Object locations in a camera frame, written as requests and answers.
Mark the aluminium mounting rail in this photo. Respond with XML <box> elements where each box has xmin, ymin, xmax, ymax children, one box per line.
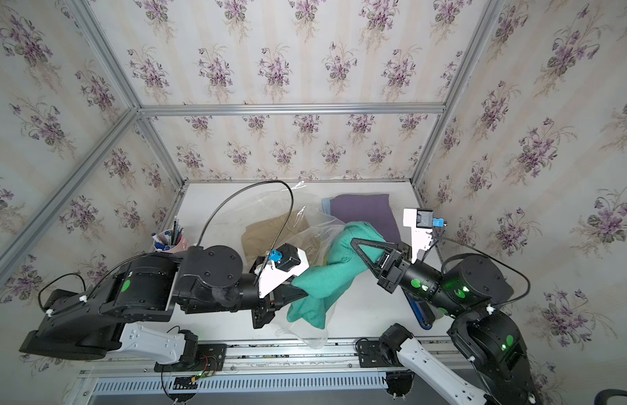
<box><xmin>77</xmin><ymin>333</ymin><xmax>499</xmax><ymax>378</ymax></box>

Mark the beige garment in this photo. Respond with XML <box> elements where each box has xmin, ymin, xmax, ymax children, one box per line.
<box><xmin>241</xmin><ymin>211</ymin><xmax>322</xmax><ymax>265</ymax></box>

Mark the purple garment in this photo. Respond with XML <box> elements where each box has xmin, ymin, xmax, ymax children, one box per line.
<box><xmin>330</xmin><ymin>194</ymin><xmax>401</xmax><ymax>243</ymax></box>

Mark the green garment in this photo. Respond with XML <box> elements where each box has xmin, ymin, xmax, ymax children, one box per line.
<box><xmin>286</xmin><ymin>222</ymin><xmax>384</xmax><ymax>329</ymax></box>

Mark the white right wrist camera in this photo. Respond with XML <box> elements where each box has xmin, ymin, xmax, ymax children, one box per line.
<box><xmin>403</xmin><ymin>208</ymin><xmax>447</xmax><ymax>262</ymax></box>

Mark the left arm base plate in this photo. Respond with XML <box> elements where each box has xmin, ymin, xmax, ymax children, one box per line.
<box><xmin>154</xmin><ymin>344</ymin><xmax>228</xmax><ymax>373</ymax></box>

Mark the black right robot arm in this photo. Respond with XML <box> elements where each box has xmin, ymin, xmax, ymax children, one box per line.
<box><xmin>350</xmin><ymin>238</ymin><xmax>541</xmax><ymax>404</ymax></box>

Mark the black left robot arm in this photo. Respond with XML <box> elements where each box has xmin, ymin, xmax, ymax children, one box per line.
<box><xmin>19</xmin><ymin>244</ymin><xmax>309</xmax><ymax>365</ymax></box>

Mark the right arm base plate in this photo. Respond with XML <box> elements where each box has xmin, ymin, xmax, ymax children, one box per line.
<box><xmin>354</xmin><ymin>337</ymin><xmax>394</xmax><ymax>368</ymax></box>

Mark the pink pen cup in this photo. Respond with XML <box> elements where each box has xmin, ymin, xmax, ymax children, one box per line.
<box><xmin>151</xmin><ymin>218</ymin><xmax>192</xmax><ymax>254</ymax></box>

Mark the light blue garment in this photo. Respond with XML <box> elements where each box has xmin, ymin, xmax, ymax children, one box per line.
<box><xmin>321</xmin><ymin>198</ymin><xmax>332</xmax><ymax>216</ymax></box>

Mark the white slotted cable duct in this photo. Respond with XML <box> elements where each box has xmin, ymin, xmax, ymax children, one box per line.
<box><xmin>92</xmin><ymin>371</ymin><xmax>387</xmax><ymax>397</ymax></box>

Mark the clear plastic vacuum bag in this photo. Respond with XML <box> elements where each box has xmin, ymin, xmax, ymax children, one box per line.
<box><xmin>201</xmin><ymin>182</ymin><xmax>345</xmax><ymax>349</ymax></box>

